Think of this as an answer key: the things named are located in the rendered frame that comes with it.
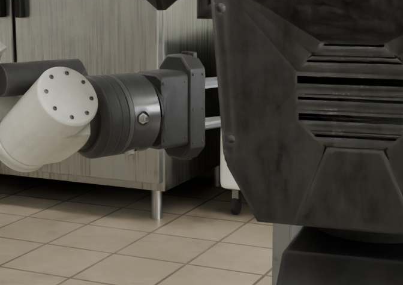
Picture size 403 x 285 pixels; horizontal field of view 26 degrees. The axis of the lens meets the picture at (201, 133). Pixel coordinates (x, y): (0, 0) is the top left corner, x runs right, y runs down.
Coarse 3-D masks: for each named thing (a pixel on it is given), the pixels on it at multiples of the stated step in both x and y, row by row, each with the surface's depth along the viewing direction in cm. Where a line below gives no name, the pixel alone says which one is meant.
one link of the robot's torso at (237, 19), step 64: (256, 0) 59; (320, 0) 58; (384, 0) 57; (256, 64) 61; (320, 64) 60; (384, 64) 58; (256, 128) 63; (320, 128) 62; (384, 128) 60; (256, 192) 66; (320, 192) 64; (384, 192) 62
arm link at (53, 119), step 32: (0, 64) 88; (32, 64) 90; (64, 64) 92; (0, 96) 88; (32, 96) 84; (64, 96) 84; (96, 96) 86; (0, 128) 90; (32, 128) 85; (64, 128) 84; (96, 128) 90; (128, 128) 91; (32, 160) 89
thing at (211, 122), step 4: (216, 116) 107; (208, 120) 104; (212, 120) 104; (216, 120) 104; (220, 120) 104; (208, 124) 102; (212, 124) 103; (216, 124) 103; (220, 124) 104; (208, 128) 103
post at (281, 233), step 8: (280, 224) 143; (288, 224) 142; (280, 232) 143; (288, 232) 142; (272, 240) 144; (280, 240) 143; (288, 240) 143; (272, 248) 144; (280, 248) 143; (272, 256) 144; (280, 256) 144; (272, 264) 144; (272, 272) 145; (272, 280) 145
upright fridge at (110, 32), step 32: (0, 0) 372; (32, 0) 369; (64, 0) 363; (96, 0) 357; (128, 0) 351; (192, 0) 374; (0, 32) 379; (32, 32) 372; (64, 32) 365; (96, 32) 359; (128, 32) 353; (160, 32) 350; (192, 32) 376; (96, 64) 362; (128, 64) 355; (160, 64) 352; (0, 160) 390; (64, 160) 376; (96, 160) 369; (128, 160) 362; (160, 160) 358; (192, 160) 386; (160, 192) 372
